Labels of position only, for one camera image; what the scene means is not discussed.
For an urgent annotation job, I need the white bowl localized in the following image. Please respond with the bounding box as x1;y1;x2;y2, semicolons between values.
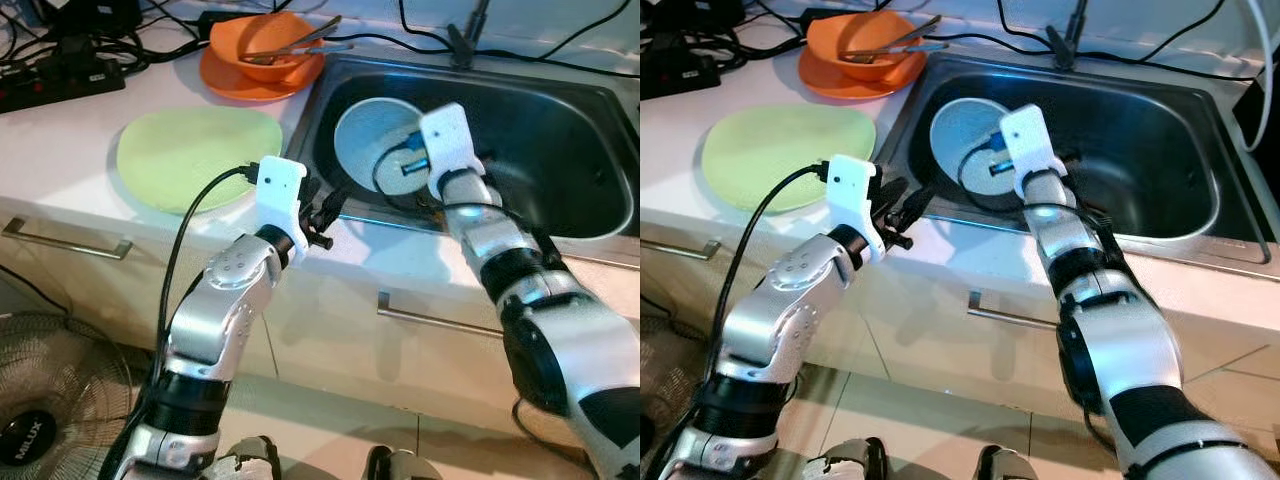
333;97;441;198
929;97;1022;197

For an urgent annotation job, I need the light green plate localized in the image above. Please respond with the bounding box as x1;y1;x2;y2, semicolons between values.
700;105;878;214
116;107;284;214

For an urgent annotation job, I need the black faucet base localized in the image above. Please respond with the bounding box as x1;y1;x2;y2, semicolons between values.
447;0;492;71
1045;0;1092;71

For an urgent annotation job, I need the silver metal utensil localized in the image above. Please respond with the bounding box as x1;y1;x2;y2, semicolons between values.
265;14;343;58
865;14;943;56
840;42;952;64
240;42;354;66

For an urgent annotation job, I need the stainless steel sink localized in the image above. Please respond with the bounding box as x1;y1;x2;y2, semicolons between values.
880;52;1280;268
290;52;641;263

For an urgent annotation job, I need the orange bowl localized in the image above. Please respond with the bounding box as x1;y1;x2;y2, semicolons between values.
210;12;323;83
806;12;922;83

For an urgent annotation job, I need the black power strip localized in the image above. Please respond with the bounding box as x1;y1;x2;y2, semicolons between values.
0;58;127;114
640;55;722;101

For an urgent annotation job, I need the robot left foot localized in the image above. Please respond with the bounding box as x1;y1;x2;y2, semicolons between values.
215;435;282;480
805;437;887;480

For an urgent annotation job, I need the black power adapter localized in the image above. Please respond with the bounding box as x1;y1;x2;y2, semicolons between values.
650;0;747;37
40;0;143;41

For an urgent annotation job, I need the black floor fan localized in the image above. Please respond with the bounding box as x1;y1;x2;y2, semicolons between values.
0;312;137;477
640;320;722;473

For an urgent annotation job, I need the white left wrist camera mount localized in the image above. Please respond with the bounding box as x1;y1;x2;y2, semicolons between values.
826;155;887;264
255;157;308;251

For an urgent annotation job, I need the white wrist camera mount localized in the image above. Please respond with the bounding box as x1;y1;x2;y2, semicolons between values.
1000;103;1067;199
255;157;308;251
826;155;887;264
418;102;487;201

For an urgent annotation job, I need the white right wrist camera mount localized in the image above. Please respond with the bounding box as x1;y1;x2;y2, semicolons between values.
1000;103;1067;199
418;102;487;201

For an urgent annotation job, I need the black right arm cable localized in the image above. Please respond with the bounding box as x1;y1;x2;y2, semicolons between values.
372;140;433;198
957;140;1005;197

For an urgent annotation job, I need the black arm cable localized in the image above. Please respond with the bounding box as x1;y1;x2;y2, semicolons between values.
957;140;1005;197
372;140;433;198
155;165;263;383
722;163;833;383

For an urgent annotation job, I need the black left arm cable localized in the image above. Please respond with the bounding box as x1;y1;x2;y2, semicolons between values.
722;163;833;383
155;165;263;383

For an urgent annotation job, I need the white hose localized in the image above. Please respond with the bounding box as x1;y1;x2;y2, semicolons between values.
1235;0;1277;153

